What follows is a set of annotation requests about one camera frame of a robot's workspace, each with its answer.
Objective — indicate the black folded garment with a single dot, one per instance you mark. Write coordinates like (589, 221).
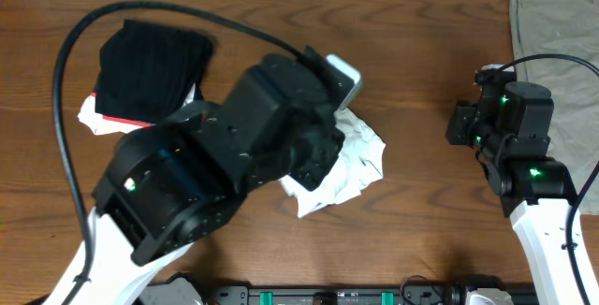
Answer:
(148, 69)

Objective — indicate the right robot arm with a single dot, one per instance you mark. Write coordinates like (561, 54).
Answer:
(508, 128)

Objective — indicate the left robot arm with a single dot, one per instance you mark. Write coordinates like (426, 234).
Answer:
(176, 182)

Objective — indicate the white printed t-shirt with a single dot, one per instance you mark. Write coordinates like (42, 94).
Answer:
(360, 163)

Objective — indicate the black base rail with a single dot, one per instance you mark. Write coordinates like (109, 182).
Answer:
(474, 289)

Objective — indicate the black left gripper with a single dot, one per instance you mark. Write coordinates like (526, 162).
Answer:
(316, 151)

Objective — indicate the olive grey garment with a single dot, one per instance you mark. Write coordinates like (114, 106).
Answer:
(562, 27)

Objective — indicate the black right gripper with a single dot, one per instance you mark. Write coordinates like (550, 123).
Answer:
(464, 113)

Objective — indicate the white folded garment red trim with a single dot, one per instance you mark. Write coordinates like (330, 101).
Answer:
(101, 124)

